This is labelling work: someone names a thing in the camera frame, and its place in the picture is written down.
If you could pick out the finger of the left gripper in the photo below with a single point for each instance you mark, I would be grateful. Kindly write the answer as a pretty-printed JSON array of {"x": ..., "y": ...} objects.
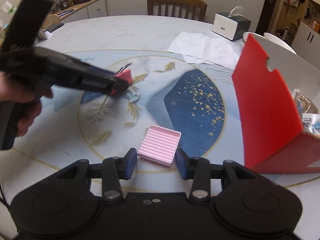
[{"x": 120, "y": 86}]

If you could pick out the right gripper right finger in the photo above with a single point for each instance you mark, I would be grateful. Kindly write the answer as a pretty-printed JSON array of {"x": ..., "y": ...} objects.
[{"x": 198, "y": 170}]

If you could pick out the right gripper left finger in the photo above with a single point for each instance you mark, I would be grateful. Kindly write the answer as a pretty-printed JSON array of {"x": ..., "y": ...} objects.
[{"x": 115, "y": 169}]

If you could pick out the pink binder clip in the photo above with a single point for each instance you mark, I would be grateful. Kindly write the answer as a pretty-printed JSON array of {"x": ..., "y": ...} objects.
[{"x": 124, "y": 74}]

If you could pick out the silver blue fish packet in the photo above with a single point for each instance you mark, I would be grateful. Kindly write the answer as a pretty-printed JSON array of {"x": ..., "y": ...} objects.
[{"x": 311, "y": 123}]

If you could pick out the silver foil snack packet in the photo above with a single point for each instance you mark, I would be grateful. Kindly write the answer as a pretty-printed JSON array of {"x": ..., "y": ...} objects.
[{"x": 303, "y": 104}]

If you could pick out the person's left hand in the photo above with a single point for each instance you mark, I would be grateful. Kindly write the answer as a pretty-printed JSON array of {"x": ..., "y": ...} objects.
[{"x": 15, "y": 92}]

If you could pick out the pink ribbed tray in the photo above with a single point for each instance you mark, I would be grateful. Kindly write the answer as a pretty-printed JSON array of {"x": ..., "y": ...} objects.
[{"x": 159, "y": 145}]

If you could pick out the white wooden sideboard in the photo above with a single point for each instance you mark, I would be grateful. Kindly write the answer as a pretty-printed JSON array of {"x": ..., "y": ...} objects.
[{"x": 83, "y": 11}]

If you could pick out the red cardboard box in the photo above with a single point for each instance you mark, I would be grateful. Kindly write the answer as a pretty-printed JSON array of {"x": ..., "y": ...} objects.
[{"x": 273, "y": 135}]

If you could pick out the white paper napkin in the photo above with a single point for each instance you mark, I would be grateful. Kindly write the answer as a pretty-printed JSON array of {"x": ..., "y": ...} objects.
[{"x": 198, "y": 48}]

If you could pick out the brown wooden chair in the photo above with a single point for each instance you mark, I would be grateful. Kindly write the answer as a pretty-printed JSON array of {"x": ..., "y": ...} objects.
[{"x": 187, "y": 9}]

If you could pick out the white green tissue box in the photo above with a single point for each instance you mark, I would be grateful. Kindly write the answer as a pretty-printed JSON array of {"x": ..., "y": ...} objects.
[{"x": 231, "y": 25}]

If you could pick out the white wall cabinet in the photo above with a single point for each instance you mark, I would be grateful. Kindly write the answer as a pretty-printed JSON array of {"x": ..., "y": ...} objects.
[{"x": 303, "y": 23}]

